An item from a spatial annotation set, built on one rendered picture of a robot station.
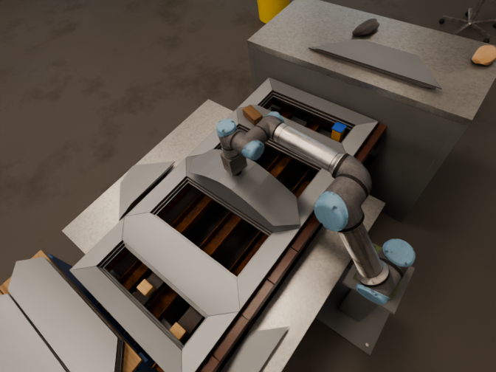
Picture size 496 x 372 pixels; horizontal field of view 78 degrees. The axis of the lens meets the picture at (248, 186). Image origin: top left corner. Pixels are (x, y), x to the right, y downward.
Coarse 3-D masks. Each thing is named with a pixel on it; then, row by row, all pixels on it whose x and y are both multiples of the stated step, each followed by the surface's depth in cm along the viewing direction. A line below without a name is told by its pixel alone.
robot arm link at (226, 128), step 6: (222, 120) 115; (228, 120) 115; (216, 126) 115; (222, 126) 114; (228, 126) 113; (234, 126) 113; (222, 132) 113; (228, 132) 113; (234, 132) 114; (222, 138) 116; (228, 138) 114; (222, 144) 119; (228, 144) 115; (228, 150) 121
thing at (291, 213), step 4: (296, 196) 140; (296, 200) 140; (292, 204) 139; (296, 204) 139; (288, 208) 138; (292, 208) 138; (296, 208) 139; (284, 212) 137; (288, 212) 137; (292, 212) 138; (296, 212) 139; (280, 216) 136; (284, 216) 136; (288, 216) 137; (292, 216) 138; (296, 216) 138; (280, 220) 135; (284, 220) 136; (288, 220) 136; (292, 220) 137; (276, 224) 134; (280, 224) 135; (284, 224) 135; (288, 224) 136
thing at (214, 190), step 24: (336, 120) 175; (264, 144) 175; (312, 168) 162; (216, 192) 155; (240, 216) 150; (120, 288) 135; (144, 312) 129; (240, 312) 125; (168, 336) 123; (192, 336) 122
